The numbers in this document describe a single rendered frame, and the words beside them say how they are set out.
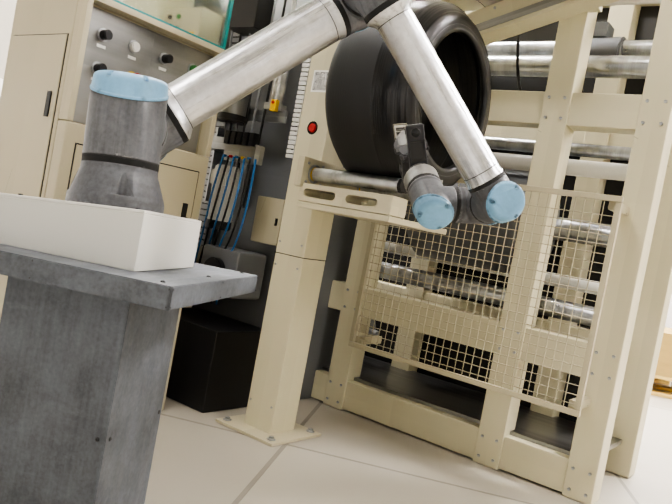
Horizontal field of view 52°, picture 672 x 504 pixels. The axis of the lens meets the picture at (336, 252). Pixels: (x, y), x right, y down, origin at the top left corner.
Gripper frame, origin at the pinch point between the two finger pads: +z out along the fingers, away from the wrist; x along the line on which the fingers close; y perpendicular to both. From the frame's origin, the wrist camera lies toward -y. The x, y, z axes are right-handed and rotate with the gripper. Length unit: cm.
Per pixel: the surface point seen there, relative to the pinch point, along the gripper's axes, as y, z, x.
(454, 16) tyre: -16.8, 31.6, 21.8
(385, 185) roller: 19.5, 3.1, -6.1
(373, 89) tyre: -7.7, 11.9, -6.4
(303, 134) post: 21, 42, -28
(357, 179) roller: 20.8, 10.2, -13.7
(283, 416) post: 95, -18, -50
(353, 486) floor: 84, -55, -30
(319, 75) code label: 6, 53, -19
